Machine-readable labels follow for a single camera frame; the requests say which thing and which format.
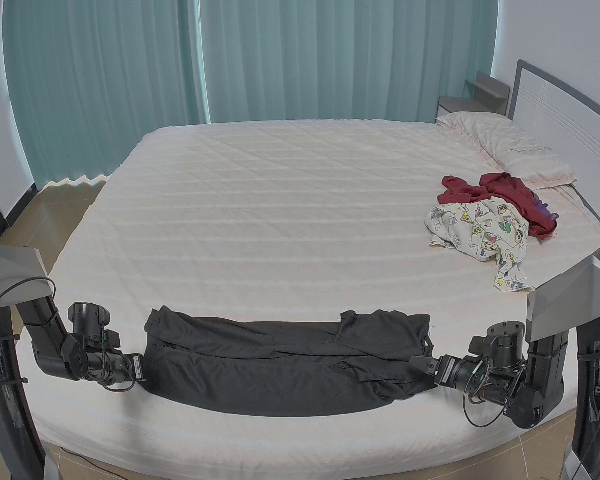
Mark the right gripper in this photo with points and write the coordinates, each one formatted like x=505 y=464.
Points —
x=450 y=370

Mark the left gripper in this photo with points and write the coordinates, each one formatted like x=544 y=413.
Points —
x=127 y=368

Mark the black T-shirt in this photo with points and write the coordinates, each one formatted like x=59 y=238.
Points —
x=280 y=368

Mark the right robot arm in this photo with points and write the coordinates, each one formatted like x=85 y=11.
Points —
x=590 y=318

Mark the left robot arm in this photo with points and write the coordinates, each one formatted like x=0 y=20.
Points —
x=40 y=328

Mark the white printed pyjama top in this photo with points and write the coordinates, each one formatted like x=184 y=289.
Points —
x=480 y=228

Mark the purple garment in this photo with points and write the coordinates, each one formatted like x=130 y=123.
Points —
x=545 y=208

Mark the dark red garment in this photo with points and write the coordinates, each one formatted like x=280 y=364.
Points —
x=515 y=193

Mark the bed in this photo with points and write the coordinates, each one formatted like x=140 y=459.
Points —
x=280 y=193

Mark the pale pink pillow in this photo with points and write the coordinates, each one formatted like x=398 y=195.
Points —
x=505 y=140

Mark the grey bedside table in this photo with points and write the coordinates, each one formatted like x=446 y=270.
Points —
x=457 y=104

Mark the blue-green curtain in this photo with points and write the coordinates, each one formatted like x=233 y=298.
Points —
x=340 y=43
x=105 y=68

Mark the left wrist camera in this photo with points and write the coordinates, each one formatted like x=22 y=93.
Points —
x=112 y=339

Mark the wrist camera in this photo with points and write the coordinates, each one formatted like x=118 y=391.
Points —
x=112 y=339
x=476 y=345

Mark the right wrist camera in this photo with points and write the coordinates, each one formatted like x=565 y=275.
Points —
x=476 y=345

